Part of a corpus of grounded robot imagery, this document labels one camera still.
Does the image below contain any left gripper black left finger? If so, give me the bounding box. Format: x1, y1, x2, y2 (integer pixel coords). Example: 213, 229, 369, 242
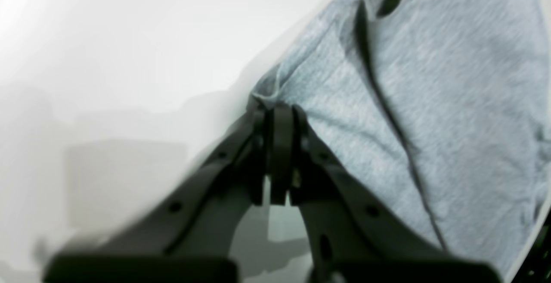
43, 109, 267, 283

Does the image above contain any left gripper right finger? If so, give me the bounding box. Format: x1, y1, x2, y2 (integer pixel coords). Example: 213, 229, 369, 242
271, 105, 500, 283

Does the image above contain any grey T-shirt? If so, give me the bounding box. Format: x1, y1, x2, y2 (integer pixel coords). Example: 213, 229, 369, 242
251, 0, 550, 278

